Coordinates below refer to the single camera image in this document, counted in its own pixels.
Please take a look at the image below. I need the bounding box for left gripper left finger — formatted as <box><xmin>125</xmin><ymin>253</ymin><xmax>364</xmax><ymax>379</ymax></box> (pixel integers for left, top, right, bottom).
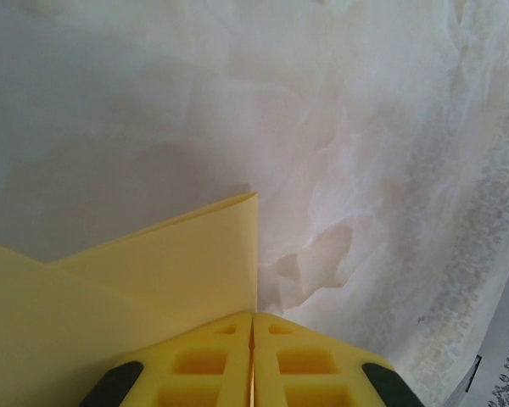
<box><xmin>80</xmin><ymin>310</ymin><xmax>254</xmax><ymax>407</ymax></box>

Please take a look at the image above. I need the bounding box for yellow square paper sheet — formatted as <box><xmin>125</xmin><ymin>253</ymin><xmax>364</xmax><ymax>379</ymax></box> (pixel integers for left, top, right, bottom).
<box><xmin>0</xmin><ymin>191</ymin><xmax>260</xmax><ymax>407</ymax></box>

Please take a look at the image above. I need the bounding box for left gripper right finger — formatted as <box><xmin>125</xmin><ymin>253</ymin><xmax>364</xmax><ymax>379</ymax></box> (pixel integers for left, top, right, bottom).
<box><xmin>253</xmin><ymin>311</ymin><xmax>426</xmax><ymax>407</ymax></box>

